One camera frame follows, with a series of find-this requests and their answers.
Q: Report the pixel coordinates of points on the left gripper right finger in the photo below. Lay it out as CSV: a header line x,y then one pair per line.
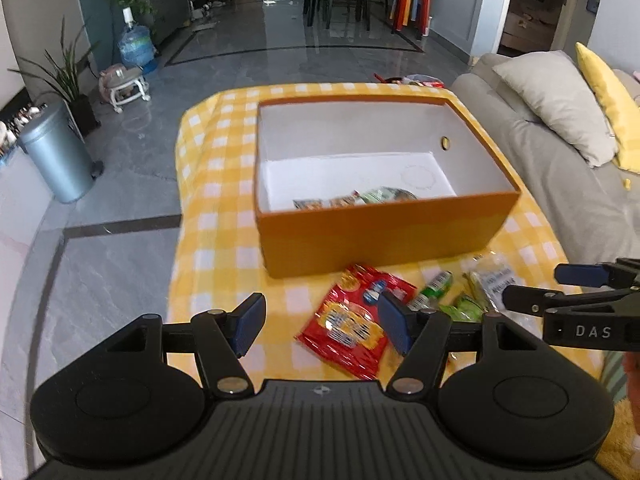
x,y
421,337

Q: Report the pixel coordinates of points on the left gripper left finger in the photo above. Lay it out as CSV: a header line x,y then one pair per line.
x,y
221,338

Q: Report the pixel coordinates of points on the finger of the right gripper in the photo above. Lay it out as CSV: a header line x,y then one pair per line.
x,y
620,274
536,301

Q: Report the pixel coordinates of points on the clear hawthorn ball packet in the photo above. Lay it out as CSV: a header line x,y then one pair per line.
x,y
488,276

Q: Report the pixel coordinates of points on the red noodle snack bag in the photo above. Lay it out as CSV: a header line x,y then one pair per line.
x,y
345,330

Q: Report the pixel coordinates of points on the green raisin snack packet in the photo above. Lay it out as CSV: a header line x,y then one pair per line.
x,y
464,309

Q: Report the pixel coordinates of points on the green sausage stick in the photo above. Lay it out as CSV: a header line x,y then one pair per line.
x,y
428,298

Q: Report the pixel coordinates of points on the grey sofa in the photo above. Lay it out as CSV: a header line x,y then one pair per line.
x,y
594,212

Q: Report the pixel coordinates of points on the yellow checkered tablecloth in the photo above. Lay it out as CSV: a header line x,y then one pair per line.
x,y
218,262

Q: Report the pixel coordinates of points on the yellow cushion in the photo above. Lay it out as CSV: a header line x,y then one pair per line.
x,y
617,104

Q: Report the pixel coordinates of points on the orange cardboard box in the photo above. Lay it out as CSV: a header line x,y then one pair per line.
x,y
332,146

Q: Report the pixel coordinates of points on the beige cushion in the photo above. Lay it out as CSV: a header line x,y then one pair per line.
x,y
554,89

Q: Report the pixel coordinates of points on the snack basket on floor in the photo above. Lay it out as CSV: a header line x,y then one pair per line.
x,y
413,80

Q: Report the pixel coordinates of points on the grey metal trash bin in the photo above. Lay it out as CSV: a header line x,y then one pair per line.
x,y
53,141

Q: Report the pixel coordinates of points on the small white stool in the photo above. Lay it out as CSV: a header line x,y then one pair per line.
x,y
119,85

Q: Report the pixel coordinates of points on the blue water jug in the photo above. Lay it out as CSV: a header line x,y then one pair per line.
x,y
135,45

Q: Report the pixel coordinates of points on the potted green plant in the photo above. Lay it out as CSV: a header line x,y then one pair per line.
x,y
61,75

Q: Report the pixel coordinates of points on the stacked red orange stools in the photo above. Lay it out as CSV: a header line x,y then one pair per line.
x,y
405,12

